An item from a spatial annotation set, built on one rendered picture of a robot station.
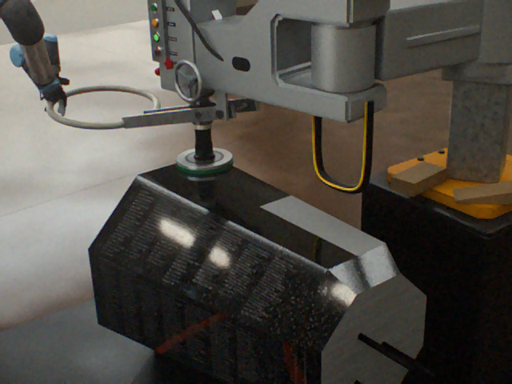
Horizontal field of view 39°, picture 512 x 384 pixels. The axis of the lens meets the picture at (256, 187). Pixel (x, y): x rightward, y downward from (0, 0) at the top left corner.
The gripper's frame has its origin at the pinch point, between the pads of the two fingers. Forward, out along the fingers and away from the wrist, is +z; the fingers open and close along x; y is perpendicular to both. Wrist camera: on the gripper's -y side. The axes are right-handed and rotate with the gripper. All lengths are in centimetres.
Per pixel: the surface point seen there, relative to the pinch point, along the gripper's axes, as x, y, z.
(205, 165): 83, 41, -4
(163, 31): 68, 39, -53
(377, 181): 145, 23, 2
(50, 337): 15, 53, 81
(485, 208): 183, 48, -6
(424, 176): 162, 37, -9
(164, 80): 66, 37, -34
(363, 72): 141, 69, -55
